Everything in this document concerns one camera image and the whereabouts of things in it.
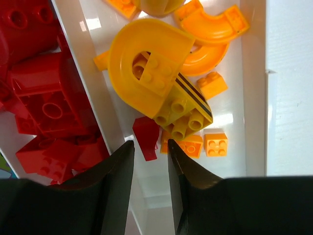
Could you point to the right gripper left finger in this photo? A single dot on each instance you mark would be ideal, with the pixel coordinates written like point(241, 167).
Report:
point(94, 202)

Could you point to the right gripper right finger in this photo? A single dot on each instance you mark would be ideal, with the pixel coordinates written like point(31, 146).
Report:
point(239, 203)

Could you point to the red slope lego piece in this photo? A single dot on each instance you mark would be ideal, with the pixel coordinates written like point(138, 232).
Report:
point(147, 133)

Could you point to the yellow lego block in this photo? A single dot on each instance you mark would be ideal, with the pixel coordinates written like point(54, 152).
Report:
point(184, 111)

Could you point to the large red lego assembly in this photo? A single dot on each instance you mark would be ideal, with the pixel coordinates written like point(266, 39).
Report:
point(40, 85)

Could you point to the orange curved lego piece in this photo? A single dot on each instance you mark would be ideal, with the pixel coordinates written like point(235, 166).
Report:
point(144, 59)

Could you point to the orange arch lego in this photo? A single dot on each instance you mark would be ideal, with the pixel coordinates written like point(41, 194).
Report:
point(208, 29)

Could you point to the yellow rounded lego brick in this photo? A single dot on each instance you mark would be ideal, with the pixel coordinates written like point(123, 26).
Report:
point(158, 7)

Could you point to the orange two by two lego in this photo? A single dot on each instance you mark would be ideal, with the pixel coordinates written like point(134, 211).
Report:
point(215, 144)

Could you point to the white divided tray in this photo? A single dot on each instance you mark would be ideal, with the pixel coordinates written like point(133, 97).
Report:
point(109, 120)

